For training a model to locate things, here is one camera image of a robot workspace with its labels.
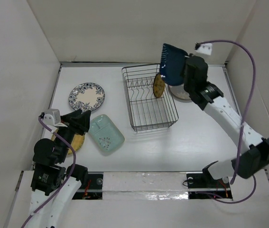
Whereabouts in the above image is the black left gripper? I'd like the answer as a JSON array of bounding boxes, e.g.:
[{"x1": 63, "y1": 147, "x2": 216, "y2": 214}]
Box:
[{"x1": 55, "y1": 108, "x2": 91, "y2": 161}]

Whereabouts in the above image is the dark blue leaf dish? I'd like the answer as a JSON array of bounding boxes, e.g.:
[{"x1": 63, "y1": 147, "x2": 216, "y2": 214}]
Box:
[{"x1": 159, "y1": 43, "x2": 188, "y2": 86}]

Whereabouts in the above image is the grey reindeer plate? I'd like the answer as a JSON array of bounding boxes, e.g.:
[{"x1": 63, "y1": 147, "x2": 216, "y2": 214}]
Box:
[{"x1": 169, "y1": 84, "x2": 192, "y2": 102}]

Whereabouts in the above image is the yellow patterned round plate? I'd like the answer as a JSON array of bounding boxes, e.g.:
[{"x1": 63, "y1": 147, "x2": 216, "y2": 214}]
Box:
[{"x1": 153, "y1": 73, "x2": 166, "y2": 98}]

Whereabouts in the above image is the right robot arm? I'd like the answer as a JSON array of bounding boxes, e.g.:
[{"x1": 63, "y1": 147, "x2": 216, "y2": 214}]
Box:
[{"x1": 183, "y1": 56, "x2": 269, "y2": 187}]

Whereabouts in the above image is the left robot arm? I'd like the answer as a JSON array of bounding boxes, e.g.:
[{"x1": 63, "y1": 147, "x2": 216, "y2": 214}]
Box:
[{"x1": 22, "y1": 109, "x2": 91, "y2": 228}]

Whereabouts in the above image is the yellow woven round plate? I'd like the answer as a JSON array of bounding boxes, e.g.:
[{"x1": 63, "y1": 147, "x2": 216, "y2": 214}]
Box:
[{"x1": 51, "y1": 128, "x2": 85, "y2": 156}]

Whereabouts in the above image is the blue floral white plate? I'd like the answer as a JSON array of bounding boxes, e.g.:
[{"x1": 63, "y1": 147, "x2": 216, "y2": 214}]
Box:
[{"x1": 68, "y1": 82, "x2": 105, "y2": 112}]

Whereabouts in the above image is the light green rectangular tray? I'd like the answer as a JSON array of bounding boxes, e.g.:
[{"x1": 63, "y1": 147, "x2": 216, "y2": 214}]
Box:
[{"x1": 89, "y1": 114, "x2": 125, "y2": 156}]

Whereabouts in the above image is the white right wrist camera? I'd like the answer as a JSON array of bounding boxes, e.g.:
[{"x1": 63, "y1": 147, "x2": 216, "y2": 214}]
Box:
[{"x1": 195, "y1": 43, "x2": 213, "y2": 56}]

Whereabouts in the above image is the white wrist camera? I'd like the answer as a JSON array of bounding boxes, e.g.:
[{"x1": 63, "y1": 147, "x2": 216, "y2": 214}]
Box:
[
  {"x1": 41, "y1": 109, "x2": 61, "y2": 126},
  {"x1": 195, "y1": 43, "x2": 213, "y2": 56}
]

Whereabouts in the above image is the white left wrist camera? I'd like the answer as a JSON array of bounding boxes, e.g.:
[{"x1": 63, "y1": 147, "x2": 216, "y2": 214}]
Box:
[{"x1": 41, "y1": 109, "x2": 61, "y2": 126}]

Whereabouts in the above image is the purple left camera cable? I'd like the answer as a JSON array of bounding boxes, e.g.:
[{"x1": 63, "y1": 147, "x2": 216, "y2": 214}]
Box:
[{"x1": 20, "y1": 116, "x2": 77, "y2": 228}]

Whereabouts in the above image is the grey wire dish rack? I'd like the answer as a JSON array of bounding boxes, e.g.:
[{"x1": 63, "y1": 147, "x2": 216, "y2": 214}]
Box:
[{"x1": 121, "y1": 64, "x2": 179, "y2": 133}]

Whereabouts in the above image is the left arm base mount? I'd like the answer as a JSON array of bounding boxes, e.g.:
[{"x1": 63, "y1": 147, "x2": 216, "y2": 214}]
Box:
[{"x1": 73, "y1": 172, "x2": 103, "y2": 200}]

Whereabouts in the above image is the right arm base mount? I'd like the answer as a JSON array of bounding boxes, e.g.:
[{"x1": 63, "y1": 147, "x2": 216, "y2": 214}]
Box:
[{"x1": 182, "y1": 172, "x2": 232, "y2": 200}]

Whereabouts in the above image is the metal front rail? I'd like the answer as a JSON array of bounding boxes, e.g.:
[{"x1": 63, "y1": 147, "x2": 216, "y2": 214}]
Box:
[{"x1": 77, "y1": 185, "x2": 231, "y2": 193}]

